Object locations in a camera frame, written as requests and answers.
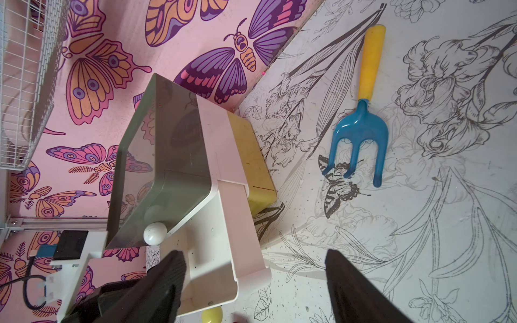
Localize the three-tier drawer cabinet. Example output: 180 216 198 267
106 74 276 317

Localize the white wire basket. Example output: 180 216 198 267
1 1 69 171

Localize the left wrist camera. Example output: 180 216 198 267
42 230 108 322

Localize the blue yellow garden fork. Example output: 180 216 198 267
322 25 389 188

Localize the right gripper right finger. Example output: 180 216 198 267
325 249 410 322

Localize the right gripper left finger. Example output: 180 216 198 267
95 250 187 322

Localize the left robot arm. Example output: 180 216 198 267
61 279 140 322

